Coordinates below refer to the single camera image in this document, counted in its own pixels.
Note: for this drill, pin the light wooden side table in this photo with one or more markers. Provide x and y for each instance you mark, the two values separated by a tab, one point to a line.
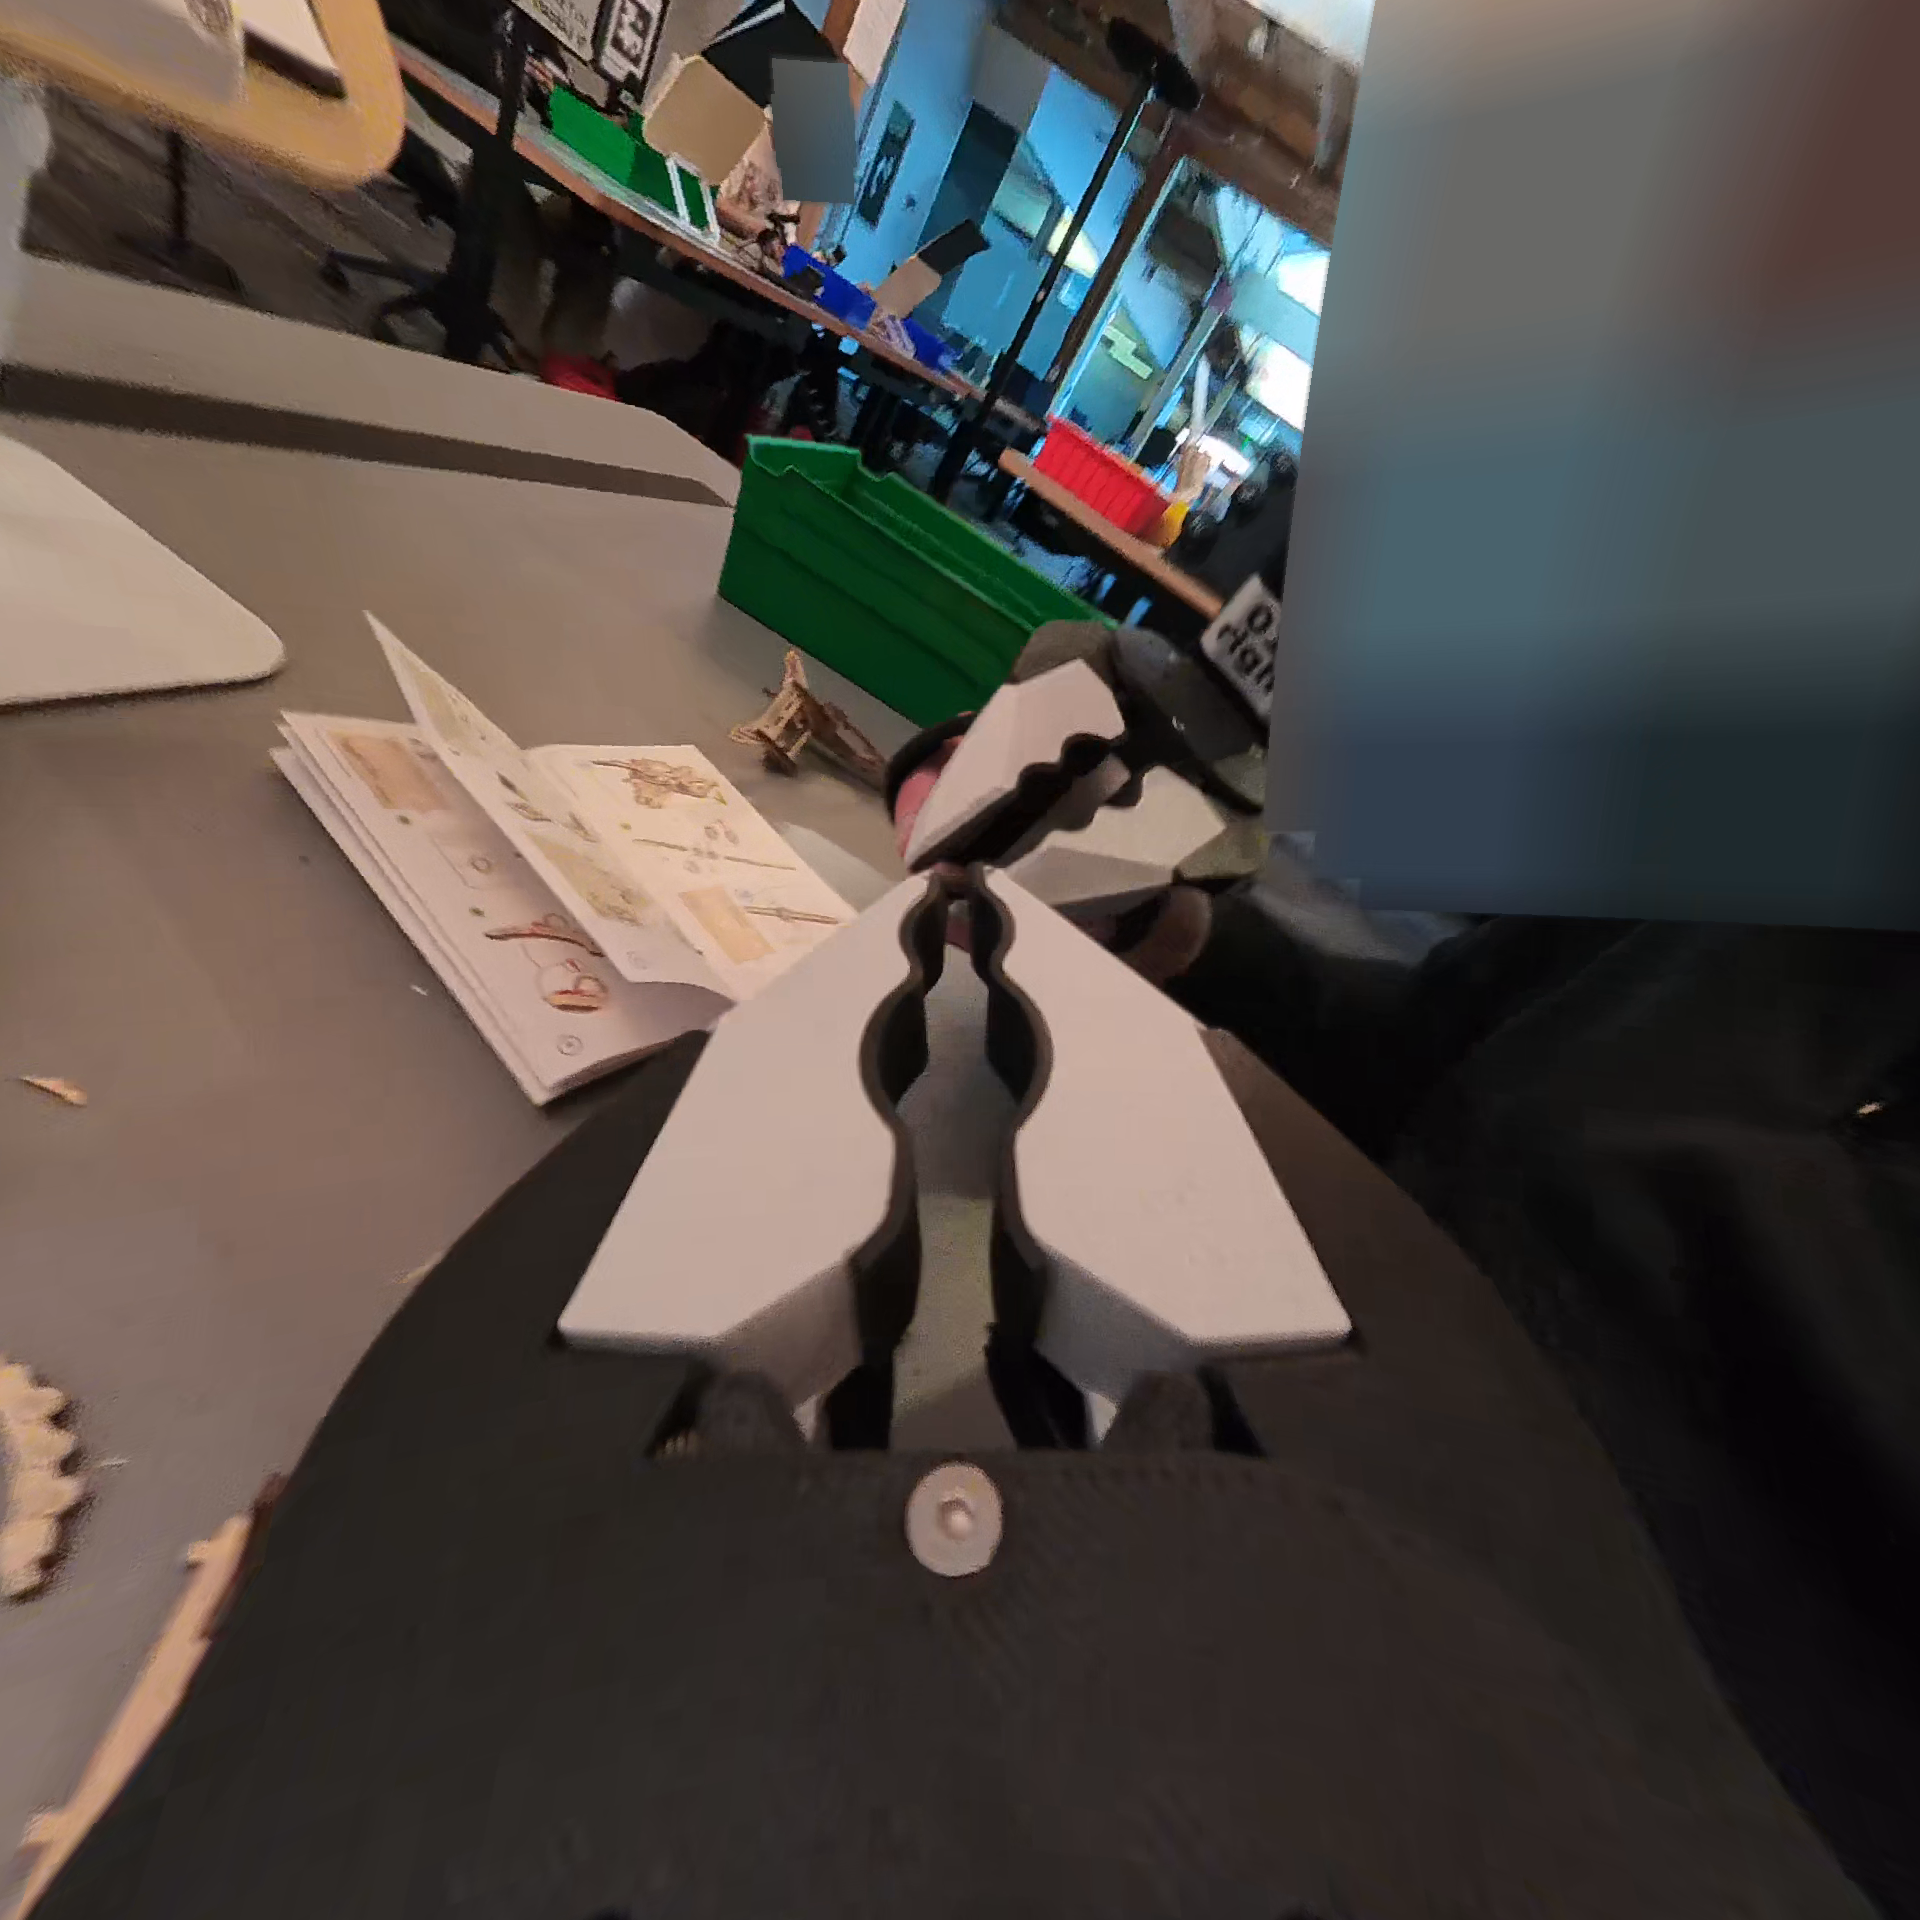
301	105

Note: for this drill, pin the small wooden chip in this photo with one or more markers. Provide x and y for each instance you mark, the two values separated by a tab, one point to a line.
54	1089

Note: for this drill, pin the laser-cut wooden sheet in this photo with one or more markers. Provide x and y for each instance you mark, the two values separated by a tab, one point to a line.
194	1588

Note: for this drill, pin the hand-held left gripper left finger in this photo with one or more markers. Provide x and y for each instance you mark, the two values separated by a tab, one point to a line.
734	1200

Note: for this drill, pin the red plastic bin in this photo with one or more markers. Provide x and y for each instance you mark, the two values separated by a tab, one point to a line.
1102	473

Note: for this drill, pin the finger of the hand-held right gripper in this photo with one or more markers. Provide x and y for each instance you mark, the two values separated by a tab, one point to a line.
1119	861
1037	728

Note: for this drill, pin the green plastic bin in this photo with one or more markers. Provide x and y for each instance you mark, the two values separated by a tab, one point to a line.
840	585

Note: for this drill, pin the white instruction booklet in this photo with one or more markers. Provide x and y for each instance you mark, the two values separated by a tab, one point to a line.
630	838

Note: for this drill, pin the white desk stand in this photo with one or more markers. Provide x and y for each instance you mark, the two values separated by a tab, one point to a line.
105	598

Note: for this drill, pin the wavy wooden strip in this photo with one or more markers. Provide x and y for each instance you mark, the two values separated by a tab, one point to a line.
30	1477

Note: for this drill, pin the person's right hand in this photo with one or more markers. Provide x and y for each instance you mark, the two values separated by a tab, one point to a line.
1171	932

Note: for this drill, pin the black stand pole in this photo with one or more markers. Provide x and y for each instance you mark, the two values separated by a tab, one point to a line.
1050	300

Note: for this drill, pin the wooden model frame assembly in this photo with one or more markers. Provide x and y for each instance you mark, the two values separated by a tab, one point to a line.
795	721

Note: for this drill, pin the person's right forearm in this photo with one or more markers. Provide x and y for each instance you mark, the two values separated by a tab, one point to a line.
1320	990

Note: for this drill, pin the person's black sweater torso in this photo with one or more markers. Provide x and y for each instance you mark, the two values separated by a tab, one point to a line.
1651	1349

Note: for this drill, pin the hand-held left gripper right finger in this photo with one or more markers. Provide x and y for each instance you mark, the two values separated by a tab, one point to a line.
1171	1200

